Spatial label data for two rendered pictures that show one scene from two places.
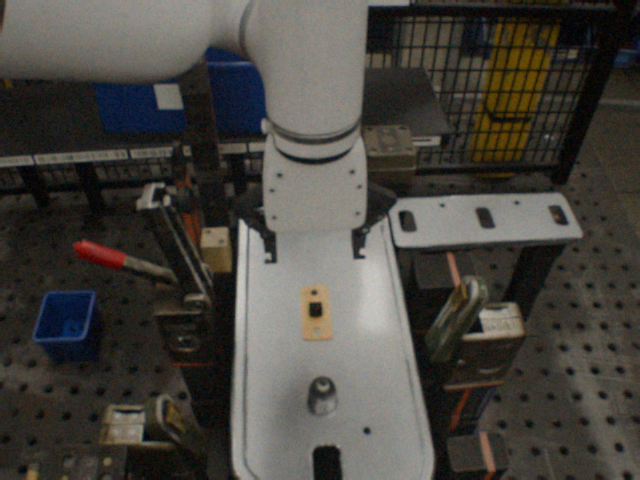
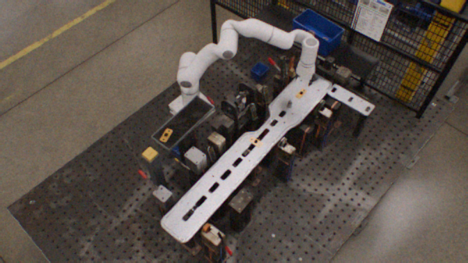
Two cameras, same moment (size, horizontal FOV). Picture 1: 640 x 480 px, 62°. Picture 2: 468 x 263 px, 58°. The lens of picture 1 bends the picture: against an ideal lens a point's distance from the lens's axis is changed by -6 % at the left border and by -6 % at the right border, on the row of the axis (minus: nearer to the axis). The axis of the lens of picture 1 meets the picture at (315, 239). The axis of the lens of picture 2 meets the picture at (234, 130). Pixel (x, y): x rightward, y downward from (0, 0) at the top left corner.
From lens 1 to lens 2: 2.01 m
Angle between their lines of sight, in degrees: 28
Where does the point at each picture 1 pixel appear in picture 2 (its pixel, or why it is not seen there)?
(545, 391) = (348, 152)
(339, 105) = (307, 60)
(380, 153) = (338, 73)
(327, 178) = (305, 69)
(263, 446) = (276, 105)
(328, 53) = (306, 53)
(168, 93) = not seen: hidden behind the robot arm
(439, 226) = (339, 94)
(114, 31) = (279, 44)
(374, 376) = (301, 108)
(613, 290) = (394, 149)
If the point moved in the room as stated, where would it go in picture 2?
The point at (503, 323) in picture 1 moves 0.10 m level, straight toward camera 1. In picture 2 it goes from (326, 113) to (310, 117)
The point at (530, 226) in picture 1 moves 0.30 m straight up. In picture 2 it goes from (358, 106) to (370, 74)
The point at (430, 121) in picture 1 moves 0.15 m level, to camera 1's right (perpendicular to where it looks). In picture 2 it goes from (361, 73) to (381, 85)
